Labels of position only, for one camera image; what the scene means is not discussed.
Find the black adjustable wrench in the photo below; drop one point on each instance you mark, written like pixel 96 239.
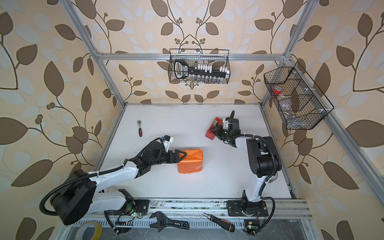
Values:
pixel 163 222

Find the aluminium front rail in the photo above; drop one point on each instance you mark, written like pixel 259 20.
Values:
pixel 285 209

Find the small red-handled ratchet wrench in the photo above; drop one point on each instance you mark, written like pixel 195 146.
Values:
pixel 139 122

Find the black socket set holder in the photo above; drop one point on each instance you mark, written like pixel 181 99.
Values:
pixel 182 70

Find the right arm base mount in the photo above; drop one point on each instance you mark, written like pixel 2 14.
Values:
pixel 244 208

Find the black wire basket wall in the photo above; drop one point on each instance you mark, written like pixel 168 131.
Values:
pixel 302 104
pixel 215 57

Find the yellow orange wrapping paper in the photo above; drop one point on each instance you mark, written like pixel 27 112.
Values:
pixel 192 163

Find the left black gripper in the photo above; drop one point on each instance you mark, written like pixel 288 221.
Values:
pixel 176 156

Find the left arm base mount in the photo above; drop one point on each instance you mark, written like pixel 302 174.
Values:
pixel 132 206

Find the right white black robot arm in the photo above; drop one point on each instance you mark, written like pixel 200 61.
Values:
pixel 262 153

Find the black orange screwdriver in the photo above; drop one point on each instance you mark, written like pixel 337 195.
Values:
pixel 221 222

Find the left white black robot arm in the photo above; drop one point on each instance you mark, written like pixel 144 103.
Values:
pixel 83 193

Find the black wire basket back wall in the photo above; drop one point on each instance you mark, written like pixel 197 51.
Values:
pixel 215 57

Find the black wire basket right wall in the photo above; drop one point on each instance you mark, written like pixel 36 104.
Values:
pixel 302 104

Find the red tape dispenser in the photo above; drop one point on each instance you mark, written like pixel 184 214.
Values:
pixel 216 130

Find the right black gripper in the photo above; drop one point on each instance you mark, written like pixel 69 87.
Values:
pixel 217 132

